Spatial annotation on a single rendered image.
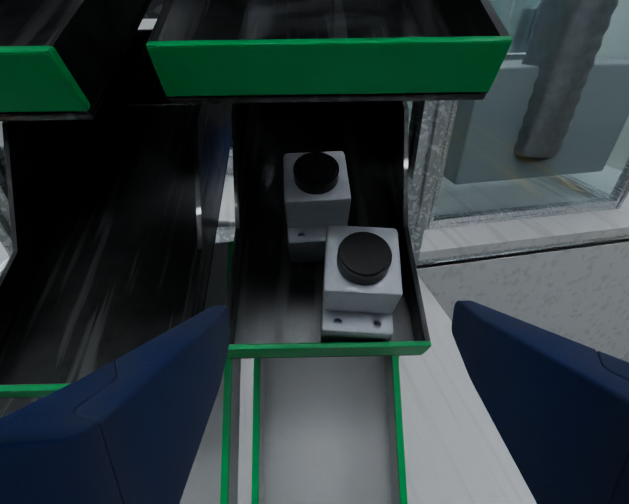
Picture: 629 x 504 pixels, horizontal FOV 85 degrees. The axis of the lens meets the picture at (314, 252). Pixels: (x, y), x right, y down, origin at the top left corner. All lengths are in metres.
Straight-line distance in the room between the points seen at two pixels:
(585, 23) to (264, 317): 1.00
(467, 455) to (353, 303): 0.44
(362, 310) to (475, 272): 0.92
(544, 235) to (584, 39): 0.48
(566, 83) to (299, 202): 0.96
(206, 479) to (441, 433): 0.36
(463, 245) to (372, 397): 0.72
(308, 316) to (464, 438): 0.42
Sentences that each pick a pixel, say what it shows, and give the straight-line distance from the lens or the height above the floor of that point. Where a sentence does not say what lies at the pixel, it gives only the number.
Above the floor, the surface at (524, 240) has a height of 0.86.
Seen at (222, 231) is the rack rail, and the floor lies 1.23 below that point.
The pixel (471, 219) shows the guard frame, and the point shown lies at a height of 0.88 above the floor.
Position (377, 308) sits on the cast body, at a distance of 0.21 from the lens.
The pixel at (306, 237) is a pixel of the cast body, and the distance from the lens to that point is 0.24.
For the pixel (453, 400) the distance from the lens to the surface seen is 0.65.
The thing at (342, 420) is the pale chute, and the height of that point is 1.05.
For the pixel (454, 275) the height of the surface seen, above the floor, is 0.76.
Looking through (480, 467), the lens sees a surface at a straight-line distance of 0.60.
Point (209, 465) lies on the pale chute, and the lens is 0.38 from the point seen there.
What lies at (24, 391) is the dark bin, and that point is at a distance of 0.26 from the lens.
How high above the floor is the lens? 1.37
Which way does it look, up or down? 34 degrees down
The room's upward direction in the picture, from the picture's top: 1 degrees counter-clockwise
